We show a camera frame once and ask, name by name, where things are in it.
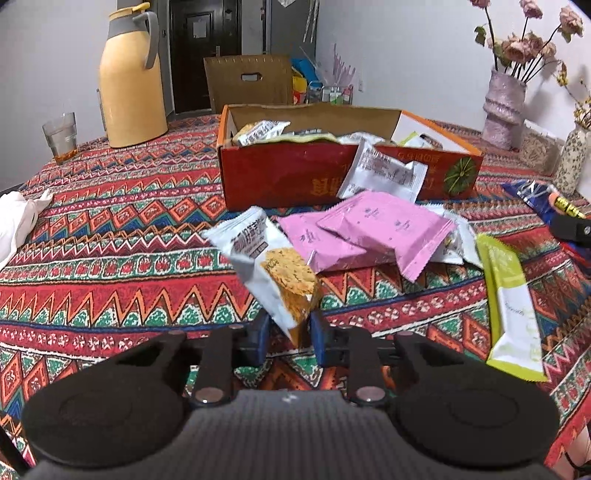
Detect yellow thermos jug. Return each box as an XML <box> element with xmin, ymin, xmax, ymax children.
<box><xmin>99</xmin><ymin>2</ymin><xmax>168</xmax><ymax>148</ymax></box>

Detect grey refrigerator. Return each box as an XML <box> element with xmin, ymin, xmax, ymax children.
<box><xmin>265</xmin><ymin>0</ymin><xmax>319</xmax><ymax>61</ymax></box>

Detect floral patterned vase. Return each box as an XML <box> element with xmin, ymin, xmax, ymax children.
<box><xmin>553</xmin><ymin>127</ymin><xmax>591</xmax><ymax>197</ymax></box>

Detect metal rack with bottles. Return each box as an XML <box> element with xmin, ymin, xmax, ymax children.
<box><xmin>307</xmin><ymin>80</ymin><xmax>354</xmax><ymax>106</ymax></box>

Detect bunch of dried pink roses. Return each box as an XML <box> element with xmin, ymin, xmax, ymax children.
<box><xmin>468</xmin><ymin>0</ymin><xmax>585</xmax><ymax>84</ymax></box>

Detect white cloth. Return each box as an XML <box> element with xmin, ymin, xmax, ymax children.
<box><xmin>0</xmin><ymin>190</ymin><xmax>55</xmax><ymax>269</ymax></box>

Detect clear storage container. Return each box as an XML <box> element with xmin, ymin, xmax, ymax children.
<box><xmin>517</xmin><ymin>119</ymin><xmax>561</xmax><ymax>175</ymax></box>

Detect dark door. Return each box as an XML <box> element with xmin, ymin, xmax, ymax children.
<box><xmin>168</xmin><ymin>0</ymin><xmax>242</xmax><ymax>115</ymax></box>

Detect pink snack packet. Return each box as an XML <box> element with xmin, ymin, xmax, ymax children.
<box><xmin>277</xmin><ymin>210</ymin><xmax>370</xmax><ymax>273</ymax></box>
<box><xmin>318</xmin><ymin>191</ymin><xmax>455</xmax><ymax>283</ymax></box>

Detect blue chips bag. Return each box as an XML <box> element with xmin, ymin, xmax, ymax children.
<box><xmin>502</xmin><ymin>180</ymin><xmax>588</xmax><ymax>223</ymax></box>

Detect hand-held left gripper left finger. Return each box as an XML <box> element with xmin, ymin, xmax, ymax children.
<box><xmin>122</xmin><ymin>314</ymin><xmax>271</xmax><ymax>408</ymax></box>

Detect red cardboard box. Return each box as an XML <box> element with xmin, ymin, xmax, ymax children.
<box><xmin>217</xmin><ymin>104</ymin><xmax>485</xmax><ymax>210</ymax></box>

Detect brown cardboard box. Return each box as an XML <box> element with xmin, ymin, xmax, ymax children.
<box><xmin>204</xmin><ymin>54</ymin><xmax>295</xmax><ymax>115</ymax></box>

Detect green snack packet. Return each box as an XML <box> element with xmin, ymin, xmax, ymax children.
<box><xmin>475</xmin><ymin>233</ymin><xmax>549</xmax><ymax>383</ymax></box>
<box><xmin>397</xmin><ymin>131</ymin><xmax>435</xmax><ymax>149</ymax></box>

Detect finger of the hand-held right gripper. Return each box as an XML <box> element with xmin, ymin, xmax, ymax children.
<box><xmin>549</xmin><ymin>213</ymin><xmax>591</xmax><ymax>243</ymax></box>

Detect clear glass cup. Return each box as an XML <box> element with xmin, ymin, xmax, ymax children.
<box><xmin>42</xmin><ymin>112</ymin><xmax>78</xmax><ymax>165</ymax></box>

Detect blue and yellow bags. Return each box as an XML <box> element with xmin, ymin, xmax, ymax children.
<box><xmin>291</xmin><ymin>58</ymin><xmax>319</xmax><ymax>104</ymax></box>

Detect yellow flower branches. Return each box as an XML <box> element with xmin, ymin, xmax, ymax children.
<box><xmin>556</xmin><ymin>60</ymin><xmax>591</xmax><ymax>132</ymax></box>

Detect pale yellow snack packet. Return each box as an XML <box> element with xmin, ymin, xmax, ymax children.
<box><xmin>277</xmin><ymin>131</ymin><xmax>340</xmax><ymax>144</ymax></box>

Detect pink textured vase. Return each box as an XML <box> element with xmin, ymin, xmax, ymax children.
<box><xmin>482</xmin><ymin>69</ymin><xmax>528</xmax><ymax>151</ymax></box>

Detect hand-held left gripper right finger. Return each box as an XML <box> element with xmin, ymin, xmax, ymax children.
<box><xmin>310</xmin><ymin>313</ymin><xmax>462</xmax><ymax>407</ymax></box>

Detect white snack packet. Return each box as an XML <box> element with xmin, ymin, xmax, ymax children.
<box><xmin>336</xmin><ymin>138</ymin><xmax>429</xmax><ymax>203</ymax></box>
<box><xmin>425</xmin><ymin>203</ymin><xmax>485</xmax><ymax>269</ymax></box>

